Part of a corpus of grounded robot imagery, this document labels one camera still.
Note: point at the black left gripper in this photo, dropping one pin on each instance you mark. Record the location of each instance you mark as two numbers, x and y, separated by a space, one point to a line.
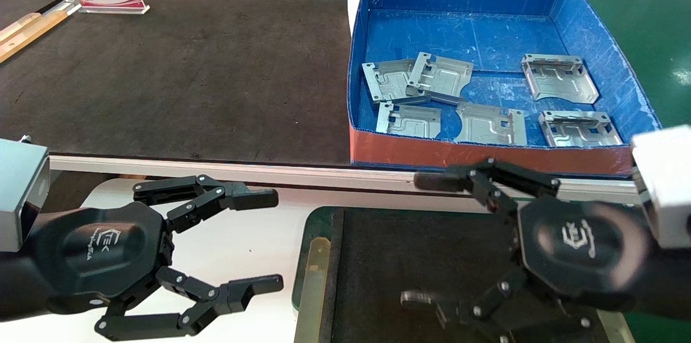
97 251

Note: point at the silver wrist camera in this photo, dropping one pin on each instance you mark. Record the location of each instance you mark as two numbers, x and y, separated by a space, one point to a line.
19 192
666 186

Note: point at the black tray container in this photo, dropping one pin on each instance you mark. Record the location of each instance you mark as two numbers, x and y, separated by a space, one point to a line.
405 256

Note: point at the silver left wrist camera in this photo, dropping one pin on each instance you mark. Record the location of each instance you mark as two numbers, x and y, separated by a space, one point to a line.
19 192

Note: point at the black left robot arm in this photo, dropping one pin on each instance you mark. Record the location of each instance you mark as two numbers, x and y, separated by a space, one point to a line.
21 289

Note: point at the stamped grey metal part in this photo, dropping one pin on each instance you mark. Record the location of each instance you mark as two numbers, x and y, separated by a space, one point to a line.
386 81
580 132
410 121
442 75
488 127
561 81

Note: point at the aluminium table edge rail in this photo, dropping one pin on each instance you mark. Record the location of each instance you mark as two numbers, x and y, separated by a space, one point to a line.
302 173

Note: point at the wooden strip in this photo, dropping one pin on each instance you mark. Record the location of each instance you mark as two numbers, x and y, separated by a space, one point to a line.
38 32

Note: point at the white sheet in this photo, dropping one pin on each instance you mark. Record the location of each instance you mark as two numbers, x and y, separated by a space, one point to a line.
354 2

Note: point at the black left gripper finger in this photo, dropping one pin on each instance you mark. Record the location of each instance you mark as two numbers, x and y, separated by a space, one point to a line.
248 198

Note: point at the blue corrugated plastic box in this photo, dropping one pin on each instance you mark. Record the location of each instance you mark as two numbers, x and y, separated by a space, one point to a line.
486 35

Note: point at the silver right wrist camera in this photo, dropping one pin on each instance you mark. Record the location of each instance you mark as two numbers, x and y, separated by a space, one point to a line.
666 186

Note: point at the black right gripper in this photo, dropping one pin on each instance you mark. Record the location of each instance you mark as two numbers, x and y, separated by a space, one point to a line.
580 246

